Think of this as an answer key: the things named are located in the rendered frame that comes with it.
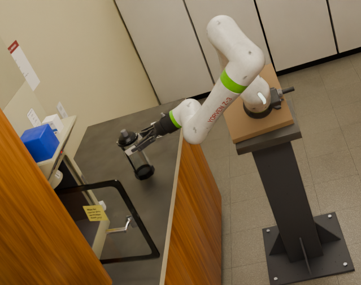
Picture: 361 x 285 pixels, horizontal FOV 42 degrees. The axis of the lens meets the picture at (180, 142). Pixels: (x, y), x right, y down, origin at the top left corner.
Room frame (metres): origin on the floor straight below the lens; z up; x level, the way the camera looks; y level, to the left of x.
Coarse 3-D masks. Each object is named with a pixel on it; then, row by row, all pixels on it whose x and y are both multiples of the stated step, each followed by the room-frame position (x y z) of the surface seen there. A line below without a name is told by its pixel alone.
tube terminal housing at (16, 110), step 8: (24, 88) 1.79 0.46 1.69; (16, 96) 1.71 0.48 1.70; (24, 96) 1.76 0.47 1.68; (32, 96) 1.81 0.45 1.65; (8, 104) 1.65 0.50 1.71; (16, 104) 1.69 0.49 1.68; (24, 104) 1.73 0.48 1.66; (32, 104) 1.78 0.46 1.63; (40, 104) 1.82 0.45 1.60; (8, 112) 1.62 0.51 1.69; (16, 112) 1.66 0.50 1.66; (24, 112) 1.70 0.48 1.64; (40, 112) 1.80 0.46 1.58; (8, 120) 1.60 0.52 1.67; (16, 120) 1.64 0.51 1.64; (24, 120) 1.68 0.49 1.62; (40, 120) 1.76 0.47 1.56; (16, 128) 1.61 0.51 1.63; (24, 128) 1.65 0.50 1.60; (64, 152) 1.80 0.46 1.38; (64, 160) 1.82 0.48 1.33; (72, 160) 1.82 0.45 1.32; (56, 168) 1.69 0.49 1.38; (72, 168) 1.83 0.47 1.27; (80, 176) 1.80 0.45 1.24; (80, 184) 1.82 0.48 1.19
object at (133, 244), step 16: (64, 192) 1.49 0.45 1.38; (80, 192) 1.46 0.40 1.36; (96, 192) 1.44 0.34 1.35; (112, 192) 1.41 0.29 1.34; (80, 208) 1.48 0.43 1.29; (112, 208) 1.43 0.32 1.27; (128, 208) 1.40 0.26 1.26; (80, 224) 1.50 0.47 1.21; (96, 224) 1.47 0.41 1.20; (112, 224) 1.44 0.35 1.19; (96, 240) 1.49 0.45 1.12; (112, 240) 1.46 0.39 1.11; (128, 240) 1.43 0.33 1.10; (144, 240) 1.41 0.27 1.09; (112, 256) 1.48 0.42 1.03; (128, 256) 1.45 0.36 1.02; (144, 256) 1.42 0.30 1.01
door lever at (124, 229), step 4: (128, 220) 1.41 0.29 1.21; (128, 224) 1.39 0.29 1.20; (112, 228) 1.40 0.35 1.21; (116, 228) 1.39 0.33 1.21; (120, 228) 1.38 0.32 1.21; (124, 228) 1.37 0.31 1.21; (108, 232) 1.40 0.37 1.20; (112, 232) 1.39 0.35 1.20; (116, 232) 1.38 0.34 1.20; (120, 232) 1.38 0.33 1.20; (124, 232) 1.37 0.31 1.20
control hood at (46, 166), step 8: (64, 120) 1.78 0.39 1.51; (72, 120) 1.75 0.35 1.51; (64, 128) 1.71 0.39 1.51; (72, 128) 1.80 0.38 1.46; (56, 136) 1.67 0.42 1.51; (64, 136) 1.64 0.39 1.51; (56, 152) 1.54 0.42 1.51; (48, 160) 1.51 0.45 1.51; (40, 168) 1.51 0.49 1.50; (48, 168) 1.50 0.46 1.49; (48, 176) 1.51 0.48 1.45
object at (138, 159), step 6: (120, 144) 2.00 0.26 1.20; (126, 144) 1.98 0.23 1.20; (132, 144) 1.99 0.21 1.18; (132, 156) 1.99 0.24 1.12; (138, 156) 1.99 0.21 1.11; (144, 156) 2.01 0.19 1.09; (132, 162) 2.00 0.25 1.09; (138, 162) 1.99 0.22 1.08; (144, 162) 1.99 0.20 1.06; (138, 168) 1.99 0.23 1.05; (144, 168) 1.99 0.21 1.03; (150, 168) 2.01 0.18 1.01; (138, 174) 2.00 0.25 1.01
